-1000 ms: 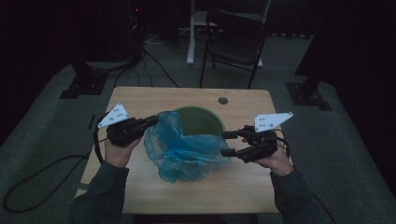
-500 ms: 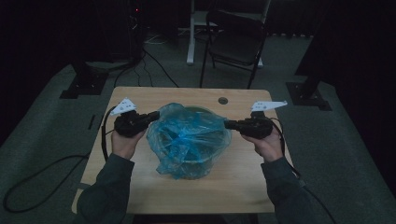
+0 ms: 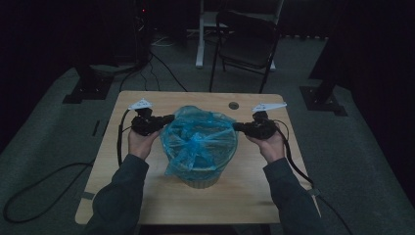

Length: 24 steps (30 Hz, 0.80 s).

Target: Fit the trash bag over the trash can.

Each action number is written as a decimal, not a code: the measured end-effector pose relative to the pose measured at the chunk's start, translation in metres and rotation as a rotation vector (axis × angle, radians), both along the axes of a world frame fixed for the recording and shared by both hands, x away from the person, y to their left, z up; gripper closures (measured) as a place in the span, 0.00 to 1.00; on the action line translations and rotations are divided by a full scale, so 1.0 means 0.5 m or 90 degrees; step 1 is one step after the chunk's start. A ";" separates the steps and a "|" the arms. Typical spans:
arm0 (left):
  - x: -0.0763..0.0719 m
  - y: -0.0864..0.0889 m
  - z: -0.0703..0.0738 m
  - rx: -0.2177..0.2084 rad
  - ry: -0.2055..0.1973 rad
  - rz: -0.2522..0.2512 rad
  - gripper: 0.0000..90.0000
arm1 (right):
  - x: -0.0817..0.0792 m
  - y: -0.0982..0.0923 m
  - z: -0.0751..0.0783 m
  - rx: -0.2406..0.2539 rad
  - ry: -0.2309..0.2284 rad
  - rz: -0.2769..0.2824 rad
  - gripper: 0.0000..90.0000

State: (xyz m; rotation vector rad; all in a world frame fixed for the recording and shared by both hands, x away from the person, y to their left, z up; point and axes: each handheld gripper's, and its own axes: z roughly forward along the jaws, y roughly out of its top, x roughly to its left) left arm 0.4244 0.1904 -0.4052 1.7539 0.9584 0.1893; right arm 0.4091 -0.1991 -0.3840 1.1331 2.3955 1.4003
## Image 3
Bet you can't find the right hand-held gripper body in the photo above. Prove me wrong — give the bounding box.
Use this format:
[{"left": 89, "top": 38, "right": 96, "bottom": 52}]
[{"left": 242, "top": 101, "right": 289, "bottom": 141}]

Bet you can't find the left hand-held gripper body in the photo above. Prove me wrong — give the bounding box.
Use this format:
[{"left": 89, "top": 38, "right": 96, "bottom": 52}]
[{"left": 127, "top": 98, "right": 163, "bottom": 137}]

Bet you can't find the blue plastic bag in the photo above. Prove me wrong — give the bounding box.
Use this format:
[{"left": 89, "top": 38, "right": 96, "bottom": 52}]
[{"left": 159, "top": 104, "right": 240, "bottom": 182}]

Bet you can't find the green plastic bin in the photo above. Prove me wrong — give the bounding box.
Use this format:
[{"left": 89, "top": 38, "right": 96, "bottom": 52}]
[{"left": 169, "top": 162, "right": 229, "bottom": 190}]

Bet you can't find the person's left hand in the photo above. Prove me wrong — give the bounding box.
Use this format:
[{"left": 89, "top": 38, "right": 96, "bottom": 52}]
[{"left": 127, "top": 126, "right": 161, "bottom": 162}]

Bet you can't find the person's right hand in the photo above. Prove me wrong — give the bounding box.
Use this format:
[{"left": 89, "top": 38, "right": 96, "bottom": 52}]
[{"left": 245, "top": 127, "right": 287, "bottom": 165}]

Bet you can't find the black stand base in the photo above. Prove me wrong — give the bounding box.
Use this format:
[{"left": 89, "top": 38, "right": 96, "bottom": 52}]
[
  {"left": 299, "top": 76, "right": 348, "bottom": 118},
  {"left": 62, "top": 63, "right": 115, "bottom": 106}
]

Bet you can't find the black folding chair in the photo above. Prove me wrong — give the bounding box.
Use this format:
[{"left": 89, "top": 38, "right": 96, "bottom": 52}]
[{"left": 208, "top": 9, "right": 282, "bottom": 95}]

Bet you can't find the white metal stand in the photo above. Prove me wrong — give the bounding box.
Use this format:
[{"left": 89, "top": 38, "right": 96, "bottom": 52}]
[{"left": 194, "top": 0, "right": 285, "bottom": 71}]

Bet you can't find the dark equipment tower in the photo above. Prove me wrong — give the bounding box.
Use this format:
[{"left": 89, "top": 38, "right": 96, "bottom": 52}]
[{"left": 131, "top": 0, "right": 153, "bottom": 68}]

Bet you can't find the left hand-held gripper cable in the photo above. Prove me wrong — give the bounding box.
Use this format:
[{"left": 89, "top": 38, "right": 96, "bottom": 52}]
[{"left": 2, "top": 108, "right": 139, "bottom": 225}]

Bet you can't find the hand-held gripper cable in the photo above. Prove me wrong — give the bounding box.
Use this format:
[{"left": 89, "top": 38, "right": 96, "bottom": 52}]
[
  {"left": 2, "top": 108, "right": 139, "bottom": 225},
  {"left": 273, "top": 118, "right": 355, "bottom": 235}
]

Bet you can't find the black floor cable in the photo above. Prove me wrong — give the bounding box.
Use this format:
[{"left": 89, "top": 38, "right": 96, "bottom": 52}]
[
  {"left": 118, "top": 58, "right": 155, "bottom": 93},
  {"left": 149, "top": 52, "right": 189, "bottom": 93}
]

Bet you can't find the right hand-held gripper cable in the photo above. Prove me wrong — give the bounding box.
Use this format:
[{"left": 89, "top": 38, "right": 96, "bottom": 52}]
[{"left": 273, "top": 118, "right": 355, "bottom": 235}]

